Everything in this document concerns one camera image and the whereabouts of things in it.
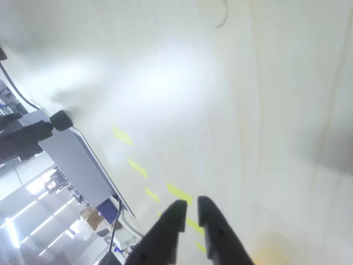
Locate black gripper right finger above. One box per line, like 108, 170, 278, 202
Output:
197, 195, 256, 265

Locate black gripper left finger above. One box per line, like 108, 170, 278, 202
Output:
126, 199, 189, 265

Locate black jointed stand arm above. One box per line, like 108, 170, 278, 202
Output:
0, 112, 54, 162

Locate blue plastic bin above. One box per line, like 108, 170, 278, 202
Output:
98, 197, 122, 219

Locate brown cardboard box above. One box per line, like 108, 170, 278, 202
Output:
79, 206, 105, 232

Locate grey flat panel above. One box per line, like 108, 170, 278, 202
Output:
19, 110, 115, 208

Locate black round clamp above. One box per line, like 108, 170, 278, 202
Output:
49, 110, 73, 131

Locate thin black cable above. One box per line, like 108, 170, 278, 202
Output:
0, 62, 42, 110
106, 200, 122, 265

